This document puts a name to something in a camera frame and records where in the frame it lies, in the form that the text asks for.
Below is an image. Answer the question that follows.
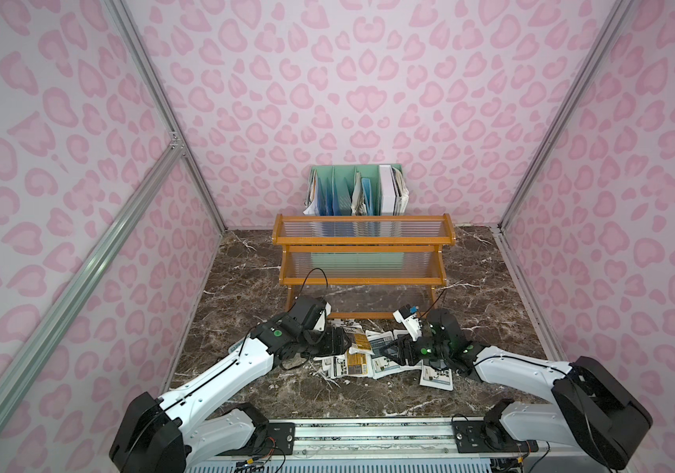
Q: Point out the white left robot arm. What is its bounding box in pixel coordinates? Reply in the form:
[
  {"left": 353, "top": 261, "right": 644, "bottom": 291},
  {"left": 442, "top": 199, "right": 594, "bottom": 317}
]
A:
[{"left": 109, "top": 296, "right": 347, "bottom": 472}]

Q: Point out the green file organizer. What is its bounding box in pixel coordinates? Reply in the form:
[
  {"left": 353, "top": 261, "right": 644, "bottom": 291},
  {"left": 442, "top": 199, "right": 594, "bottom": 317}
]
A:
[{"left": 304, "top": 164, "right": 410, "bottom": 217}]

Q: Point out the orange wooden three-tier shelf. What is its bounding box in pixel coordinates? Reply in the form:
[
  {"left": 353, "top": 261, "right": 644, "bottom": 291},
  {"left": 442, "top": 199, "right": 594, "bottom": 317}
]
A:
[{"left": 272, "top": 214, "right": 456, "bottom": 309}]

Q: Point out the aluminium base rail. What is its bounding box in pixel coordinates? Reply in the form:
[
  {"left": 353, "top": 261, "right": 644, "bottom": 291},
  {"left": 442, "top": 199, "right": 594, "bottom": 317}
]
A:
[{"left": 190, "top": 416, "right": 607, "bottom": 472}]

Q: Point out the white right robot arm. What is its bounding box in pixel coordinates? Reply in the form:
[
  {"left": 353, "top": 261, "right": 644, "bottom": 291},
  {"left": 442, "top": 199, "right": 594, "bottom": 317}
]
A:
[{"left": 376, "top": 307, "right": 654, "bottom": 472}]

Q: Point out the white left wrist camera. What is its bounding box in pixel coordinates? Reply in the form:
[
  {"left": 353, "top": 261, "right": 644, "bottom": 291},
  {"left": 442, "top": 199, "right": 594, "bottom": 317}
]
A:
[{"left": 312, "top": 303, "right": 331, "bottom": 332}]

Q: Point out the yellow coffee bag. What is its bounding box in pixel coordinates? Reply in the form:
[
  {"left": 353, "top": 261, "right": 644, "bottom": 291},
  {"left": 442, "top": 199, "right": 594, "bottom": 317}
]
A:
[
  {"left": 345, "top": 353, "right": 372, "bottom": 378},
  {"left": 349, "top": 332, "right": 373, "bottom": 355}
]

